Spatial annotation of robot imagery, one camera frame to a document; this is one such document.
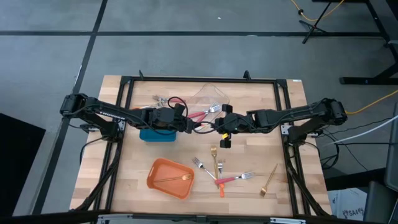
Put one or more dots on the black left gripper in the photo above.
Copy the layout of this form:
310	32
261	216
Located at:
163	119

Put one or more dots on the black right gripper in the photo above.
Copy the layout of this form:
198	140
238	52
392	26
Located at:
231	123

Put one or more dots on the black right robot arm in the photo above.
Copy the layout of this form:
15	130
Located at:
295	113

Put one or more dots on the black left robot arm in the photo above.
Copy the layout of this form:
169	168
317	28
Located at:
102	113

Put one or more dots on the clear plastic bin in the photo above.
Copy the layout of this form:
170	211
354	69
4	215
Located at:
205	93

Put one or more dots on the teal plastic bin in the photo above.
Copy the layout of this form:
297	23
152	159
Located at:
157	136

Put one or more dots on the orange plastic bin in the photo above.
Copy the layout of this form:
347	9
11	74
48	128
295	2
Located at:
168	189

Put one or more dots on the black tripod stand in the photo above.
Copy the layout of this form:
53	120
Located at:
311	26

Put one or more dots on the white printed cardboard box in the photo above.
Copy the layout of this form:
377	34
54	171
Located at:
345	202

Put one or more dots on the black desk stand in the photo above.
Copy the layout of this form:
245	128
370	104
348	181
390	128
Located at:
367	81

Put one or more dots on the black floor mat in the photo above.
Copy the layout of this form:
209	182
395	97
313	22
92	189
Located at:
18	161

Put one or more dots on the grey chair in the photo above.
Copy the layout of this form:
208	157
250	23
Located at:
381	202

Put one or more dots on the black aluminium table frame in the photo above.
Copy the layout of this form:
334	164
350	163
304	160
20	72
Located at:
186	79

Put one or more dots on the black frame clamp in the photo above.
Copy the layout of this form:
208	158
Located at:
141	74
246	75

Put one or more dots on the silver mounting bracket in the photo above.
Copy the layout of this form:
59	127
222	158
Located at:
285	129
120	125

